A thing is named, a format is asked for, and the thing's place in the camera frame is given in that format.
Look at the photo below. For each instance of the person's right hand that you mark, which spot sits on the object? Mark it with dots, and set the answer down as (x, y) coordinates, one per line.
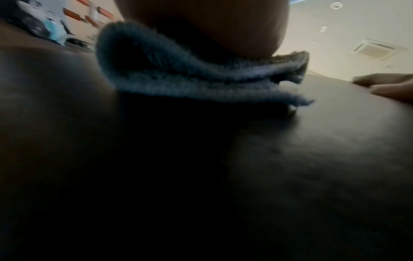
(393, 85)

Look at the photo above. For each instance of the round ceiling light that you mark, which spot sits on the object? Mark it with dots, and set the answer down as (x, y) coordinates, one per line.
(336, 4)

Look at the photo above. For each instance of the grey cleaning cloth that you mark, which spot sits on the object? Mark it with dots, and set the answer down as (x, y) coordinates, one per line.
(193, 84)

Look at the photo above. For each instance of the person's left hand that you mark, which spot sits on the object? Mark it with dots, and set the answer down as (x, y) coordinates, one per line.
(226, 20)

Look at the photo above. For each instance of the ceiling air conditioner vent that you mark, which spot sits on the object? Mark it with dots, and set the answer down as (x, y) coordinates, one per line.
(374, 49)

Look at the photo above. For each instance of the white teal bag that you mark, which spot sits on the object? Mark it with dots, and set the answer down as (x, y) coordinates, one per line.
(51, 28)

